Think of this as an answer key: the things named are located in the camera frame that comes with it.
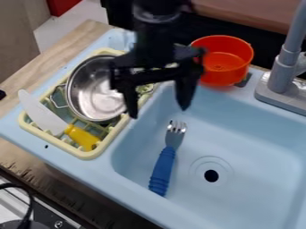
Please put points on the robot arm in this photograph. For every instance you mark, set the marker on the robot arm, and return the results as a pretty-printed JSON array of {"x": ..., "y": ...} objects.
[{"x": 153, "y": 18}]

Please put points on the silver pot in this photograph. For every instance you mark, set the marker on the silver pot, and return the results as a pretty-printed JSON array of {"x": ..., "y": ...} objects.
[{"x": 93, "y": 92}]

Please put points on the dish rack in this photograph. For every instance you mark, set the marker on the dish rack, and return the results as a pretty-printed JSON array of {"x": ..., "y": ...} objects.
[{"x": 75, "y": 119}]

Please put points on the toy sink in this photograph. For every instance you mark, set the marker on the toy sink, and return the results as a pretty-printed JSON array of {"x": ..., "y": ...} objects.
[{"x": 191, "y": 155}]

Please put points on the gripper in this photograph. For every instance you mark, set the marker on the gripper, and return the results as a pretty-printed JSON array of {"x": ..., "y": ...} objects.
[{"x": 155, "y": 64}]

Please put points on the tap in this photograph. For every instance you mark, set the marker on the tap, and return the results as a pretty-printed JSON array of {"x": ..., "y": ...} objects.
[{"x": 285, "y": 65}]

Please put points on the orange cup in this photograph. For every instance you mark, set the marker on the orange cup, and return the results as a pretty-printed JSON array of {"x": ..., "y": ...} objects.
[{"x": 224, "y": 61}]

